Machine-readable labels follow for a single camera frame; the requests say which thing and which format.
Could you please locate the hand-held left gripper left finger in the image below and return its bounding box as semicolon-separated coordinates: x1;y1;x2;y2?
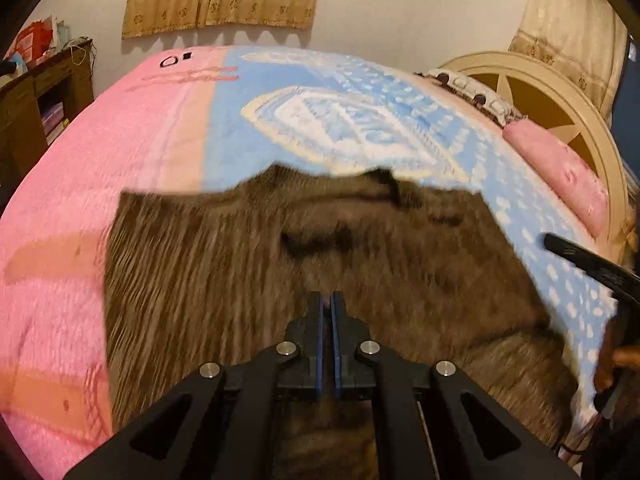
62;291;331;480

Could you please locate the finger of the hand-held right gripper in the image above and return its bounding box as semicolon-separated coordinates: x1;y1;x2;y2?
544;232;640;306

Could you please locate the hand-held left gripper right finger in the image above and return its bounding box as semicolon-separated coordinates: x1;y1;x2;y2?
330;291;581;480

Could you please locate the brown knitted sweater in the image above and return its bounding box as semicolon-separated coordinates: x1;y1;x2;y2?
102;162;581;480

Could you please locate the person's right hand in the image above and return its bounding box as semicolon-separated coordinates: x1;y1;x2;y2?
594;310;640;396

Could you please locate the pink pillow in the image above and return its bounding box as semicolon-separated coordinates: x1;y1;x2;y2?
502;120;611;238

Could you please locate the cream wooden headboard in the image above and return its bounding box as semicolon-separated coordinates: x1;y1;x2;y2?
437;51;633;271

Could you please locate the white dotted pillow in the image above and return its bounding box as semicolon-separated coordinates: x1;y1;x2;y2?
417;67;526;128

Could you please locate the pink and blue printed blanket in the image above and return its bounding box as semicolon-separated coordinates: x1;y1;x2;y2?
0;45;621;480

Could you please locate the stack of books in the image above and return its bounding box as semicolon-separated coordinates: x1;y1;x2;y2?
41;102;68;136

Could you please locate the brown wooden desk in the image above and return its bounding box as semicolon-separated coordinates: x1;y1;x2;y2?
0;40;96;206

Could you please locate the red and white packet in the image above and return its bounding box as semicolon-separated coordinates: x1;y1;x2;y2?
15;17;58;63

